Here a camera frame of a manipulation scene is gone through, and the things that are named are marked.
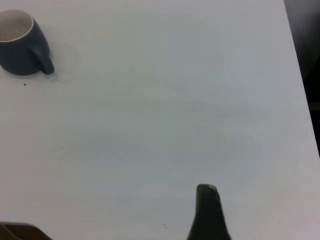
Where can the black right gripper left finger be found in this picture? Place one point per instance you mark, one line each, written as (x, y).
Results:
(17, 232)

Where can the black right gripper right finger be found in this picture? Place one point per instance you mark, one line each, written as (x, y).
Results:
(207, 215)

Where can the dark grey ceramic mug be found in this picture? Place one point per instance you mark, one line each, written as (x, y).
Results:
(20, 57)

